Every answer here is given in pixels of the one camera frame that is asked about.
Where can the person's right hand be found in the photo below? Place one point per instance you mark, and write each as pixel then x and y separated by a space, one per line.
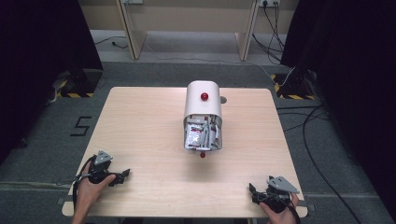
pixel 281 216

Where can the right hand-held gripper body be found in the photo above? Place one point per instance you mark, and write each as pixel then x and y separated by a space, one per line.
pixel 277 194

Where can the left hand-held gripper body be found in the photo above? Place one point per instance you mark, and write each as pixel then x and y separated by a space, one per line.
pixel 100 169

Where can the white wall socket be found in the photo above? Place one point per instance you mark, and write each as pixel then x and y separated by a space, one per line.
pixel 269 2

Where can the person's left hand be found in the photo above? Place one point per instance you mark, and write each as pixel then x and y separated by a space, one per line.
pixel 88 191

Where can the pile of white red packets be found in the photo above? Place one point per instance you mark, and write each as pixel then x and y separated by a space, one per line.
pixel 201 133

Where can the stand base with striped tape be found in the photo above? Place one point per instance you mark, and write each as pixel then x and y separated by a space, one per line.
pixel 294 88
pixel 77 85

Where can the black curtain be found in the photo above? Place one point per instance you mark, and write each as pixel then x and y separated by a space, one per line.
pixel 355 77
pixel 43 46

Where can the white storage box red knobs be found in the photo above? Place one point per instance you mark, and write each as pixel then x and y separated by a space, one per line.
pixel 203 99

